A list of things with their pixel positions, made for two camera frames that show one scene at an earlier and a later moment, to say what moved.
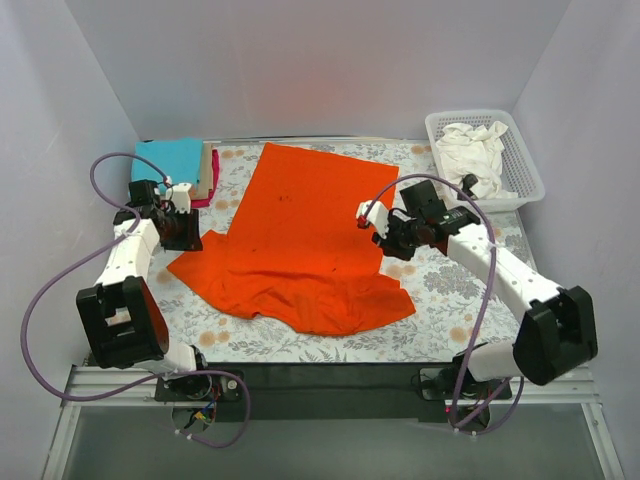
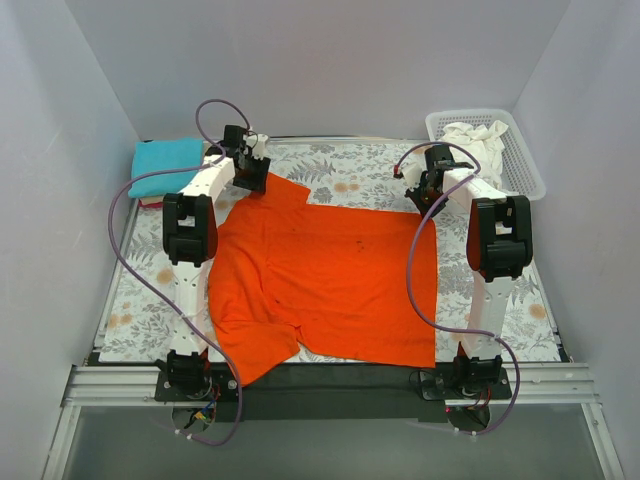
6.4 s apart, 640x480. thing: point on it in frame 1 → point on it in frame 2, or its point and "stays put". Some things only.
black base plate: x=332 y=391 stays put
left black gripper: x=187 y=230 → x=252 y=176
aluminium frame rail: x=107 y=386 stays put
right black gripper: x=395 y=242 → x=420 y=195
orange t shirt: x=295 y=249 stays put
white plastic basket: x=519 y=172 stays put
